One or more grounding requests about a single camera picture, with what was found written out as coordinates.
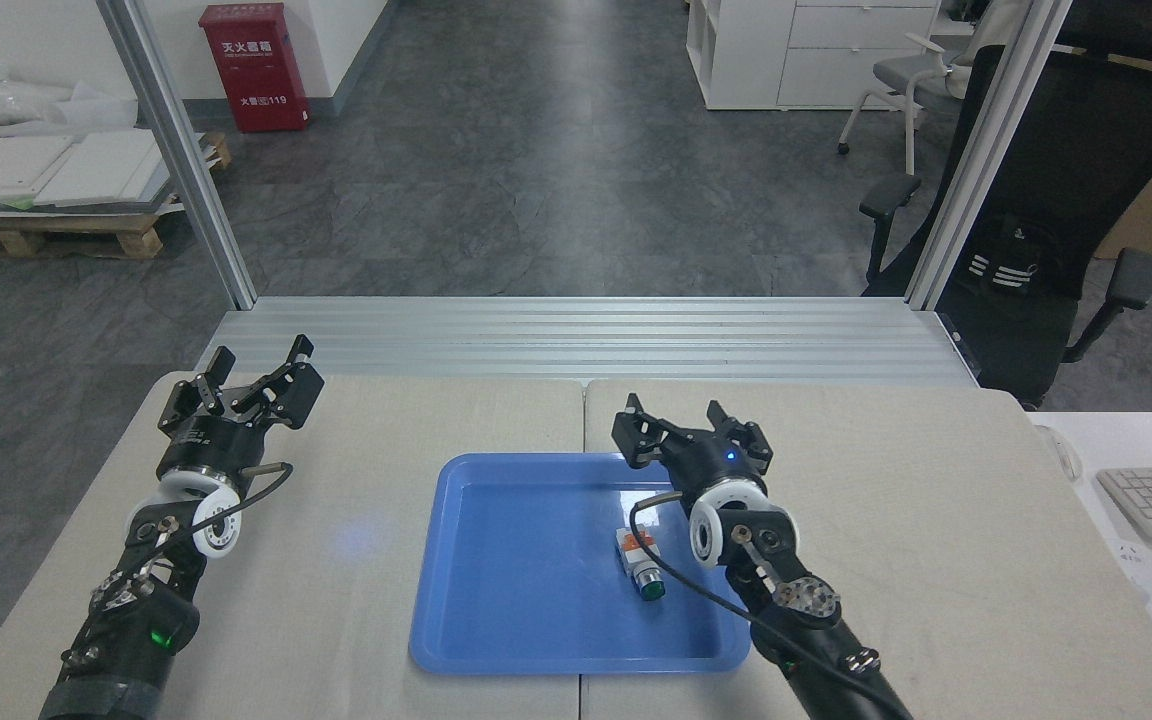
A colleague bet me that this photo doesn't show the stacked white boards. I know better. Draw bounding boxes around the stacked white boards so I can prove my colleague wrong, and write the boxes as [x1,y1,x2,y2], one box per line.
[0,125,207,213]

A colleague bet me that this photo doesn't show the wooden pallet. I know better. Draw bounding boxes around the wooden pallet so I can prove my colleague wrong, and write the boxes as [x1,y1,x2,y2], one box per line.
[0,130,234,261]

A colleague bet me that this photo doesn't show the white drawer cabinet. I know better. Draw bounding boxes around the white drawer cabinet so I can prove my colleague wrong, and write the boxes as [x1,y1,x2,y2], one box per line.
[686,0,943,111]

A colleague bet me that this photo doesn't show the grey white office chair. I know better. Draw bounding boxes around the grey white office chair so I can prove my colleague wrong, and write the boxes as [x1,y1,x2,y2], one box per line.
[836,30,979,177]

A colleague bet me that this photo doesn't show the black mesh office chair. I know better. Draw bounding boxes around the black mesh office chair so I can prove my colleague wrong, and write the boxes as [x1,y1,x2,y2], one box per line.
[858,0,1152,411]

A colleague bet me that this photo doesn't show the silver aluminium post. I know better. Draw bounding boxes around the silver aluminium post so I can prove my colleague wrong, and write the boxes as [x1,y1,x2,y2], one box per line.
[96,0,259,311]
[904,0,1075,311]

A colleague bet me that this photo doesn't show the red fire extinguisher box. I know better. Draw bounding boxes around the red fire extinguisher box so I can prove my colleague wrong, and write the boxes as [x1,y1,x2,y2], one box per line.
[199,3,312,134]

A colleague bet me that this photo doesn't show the white orange green switch part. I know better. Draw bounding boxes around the white orange green switch part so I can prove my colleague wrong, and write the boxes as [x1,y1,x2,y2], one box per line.
[613,527,667,604]

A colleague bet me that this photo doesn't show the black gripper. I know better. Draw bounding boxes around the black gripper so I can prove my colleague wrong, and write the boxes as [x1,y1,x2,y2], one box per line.
[156,334,325,485]
[611,393,775,503]

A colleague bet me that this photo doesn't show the silver aluminium rail frame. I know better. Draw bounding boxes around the silver aluminium rail frame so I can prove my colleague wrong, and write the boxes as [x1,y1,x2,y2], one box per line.
[194,296,982,389]

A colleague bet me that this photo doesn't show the blue plastic tray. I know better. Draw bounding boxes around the blue plastic tray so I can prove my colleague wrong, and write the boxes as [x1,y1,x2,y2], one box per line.
[408,452,752,676]

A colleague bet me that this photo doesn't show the white side desk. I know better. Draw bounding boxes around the white side desk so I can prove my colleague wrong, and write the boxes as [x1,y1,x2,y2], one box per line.
[1026,412,1152,720]

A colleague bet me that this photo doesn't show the white computer mouse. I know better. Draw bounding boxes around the white computer mouse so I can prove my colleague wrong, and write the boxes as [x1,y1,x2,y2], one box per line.
[1036,425,1085,483]

